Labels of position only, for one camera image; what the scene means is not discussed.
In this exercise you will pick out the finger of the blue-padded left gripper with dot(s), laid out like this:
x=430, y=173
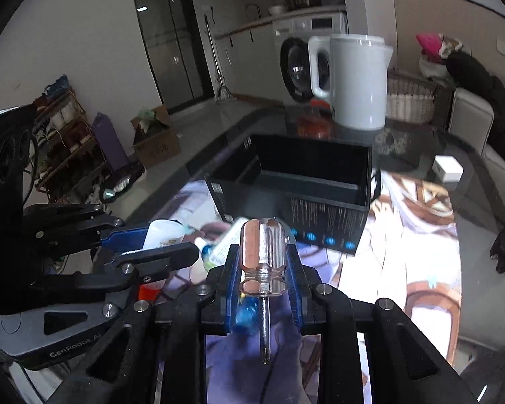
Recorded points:
x=124, y=271
x=124, y=235

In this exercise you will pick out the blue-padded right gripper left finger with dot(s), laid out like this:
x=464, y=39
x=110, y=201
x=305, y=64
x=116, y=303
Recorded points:
x=157, y=353

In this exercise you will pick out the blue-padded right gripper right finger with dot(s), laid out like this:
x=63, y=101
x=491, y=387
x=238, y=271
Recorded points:
x=403, y=365

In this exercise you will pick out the white green pill case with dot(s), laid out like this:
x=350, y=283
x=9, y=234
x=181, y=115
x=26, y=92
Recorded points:
x=218, y=237

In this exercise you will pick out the clear handle screwdriver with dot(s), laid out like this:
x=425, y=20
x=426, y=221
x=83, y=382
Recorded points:
x=263, y=262

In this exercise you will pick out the blue transparent small bottle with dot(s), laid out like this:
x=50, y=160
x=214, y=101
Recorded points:
x=246, y=318

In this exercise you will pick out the black trash bag bin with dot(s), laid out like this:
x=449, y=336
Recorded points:
x=121, y=181

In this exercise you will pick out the wooden shoe rack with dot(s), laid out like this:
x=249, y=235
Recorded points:
x=66, y=160

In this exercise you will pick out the purple rolled yoga mat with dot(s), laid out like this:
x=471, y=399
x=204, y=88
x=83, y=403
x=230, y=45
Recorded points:
x=109, y=142

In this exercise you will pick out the brown cardboard box on floor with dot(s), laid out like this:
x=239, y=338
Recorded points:
x=155, y=139

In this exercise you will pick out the black open cardboard box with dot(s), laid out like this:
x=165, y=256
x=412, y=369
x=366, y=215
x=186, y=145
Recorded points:
x=321, y=189

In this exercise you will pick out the white power adapter cube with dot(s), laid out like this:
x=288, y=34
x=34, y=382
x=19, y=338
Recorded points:
x=447, y=169

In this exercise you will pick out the black framed glass door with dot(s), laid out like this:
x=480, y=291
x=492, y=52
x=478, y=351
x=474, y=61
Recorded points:
x=173, y=44

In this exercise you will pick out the white kitchen cabinets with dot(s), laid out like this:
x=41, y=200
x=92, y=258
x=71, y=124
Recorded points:
x=250, y=63

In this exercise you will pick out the white front-load washing machine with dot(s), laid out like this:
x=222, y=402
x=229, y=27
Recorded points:
x=291, y=34

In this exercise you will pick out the grey sofa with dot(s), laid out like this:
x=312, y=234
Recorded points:
x=471, y=120

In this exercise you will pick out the white wicker basket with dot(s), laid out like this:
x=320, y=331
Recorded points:
x=410, y=99

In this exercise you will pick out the black jacket on sofa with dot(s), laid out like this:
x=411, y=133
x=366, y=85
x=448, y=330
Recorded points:
x=468, y=73

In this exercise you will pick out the white electric kettle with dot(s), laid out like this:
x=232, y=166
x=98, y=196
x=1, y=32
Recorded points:
x=358, y=78

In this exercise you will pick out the pink plush clothing pile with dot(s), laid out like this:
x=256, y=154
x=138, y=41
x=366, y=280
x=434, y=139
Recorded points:
x=436, y=48

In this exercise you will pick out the mop with metal handle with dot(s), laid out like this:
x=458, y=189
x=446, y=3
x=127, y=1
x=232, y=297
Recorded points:
x=222, y=91

